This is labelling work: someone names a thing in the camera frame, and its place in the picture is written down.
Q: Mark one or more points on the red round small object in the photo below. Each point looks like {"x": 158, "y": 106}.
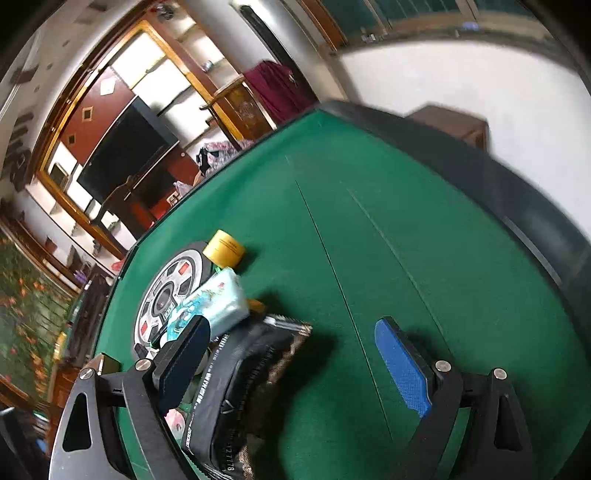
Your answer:
{"x": 176, "y": 423}

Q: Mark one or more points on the black patterned pouch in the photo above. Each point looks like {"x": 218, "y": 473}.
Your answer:
{"x": 228, "y": 414}

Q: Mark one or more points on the floral painted glass panel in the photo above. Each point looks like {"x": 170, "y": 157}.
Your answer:
{"x": 33, "y": 314}

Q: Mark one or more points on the green framed window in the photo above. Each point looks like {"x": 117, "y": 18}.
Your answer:
{"x": 369, "y": 21}

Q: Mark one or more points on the dark wooden chair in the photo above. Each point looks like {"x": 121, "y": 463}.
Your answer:
{"x": 128, "y": 207}

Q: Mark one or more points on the black flat television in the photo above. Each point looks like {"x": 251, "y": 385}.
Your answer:
{"x": 130, "y": 146}

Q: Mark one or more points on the round silver table centre panel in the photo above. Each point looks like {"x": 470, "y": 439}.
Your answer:
{"x": 178, "y": 277}

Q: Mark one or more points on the yellow snack packet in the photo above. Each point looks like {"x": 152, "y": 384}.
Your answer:
{"x": 256, "y": 307}

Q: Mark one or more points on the brown wooden stool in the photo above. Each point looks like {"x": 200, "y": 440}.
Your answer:
{"x": 463, "y": 126}

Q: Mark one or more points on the maroon hanging cloth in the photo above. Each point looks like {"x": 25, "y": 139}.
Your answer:
{"x": 280, "y": 93}

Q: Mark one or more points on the teal tissue packet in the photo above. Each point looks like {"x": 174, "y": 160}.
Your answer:
{"x": 221, "y": 301}

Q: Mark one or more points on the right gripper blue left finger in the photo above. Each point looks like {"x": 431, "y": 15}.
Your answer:
{"x": 88, "y": 444}

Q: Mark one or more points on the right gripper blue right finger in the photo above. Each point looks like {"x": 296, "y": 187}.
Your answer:
{"x": 496, "y": 443}

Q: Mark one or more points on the yellow round jar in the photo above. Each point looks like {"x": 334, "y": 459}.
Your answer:
{"x": 223, "y": 250}

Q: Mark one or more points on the pile of floral clothes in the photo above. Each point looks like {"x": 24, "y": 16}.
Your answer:
{"x": 215, "y": 155}

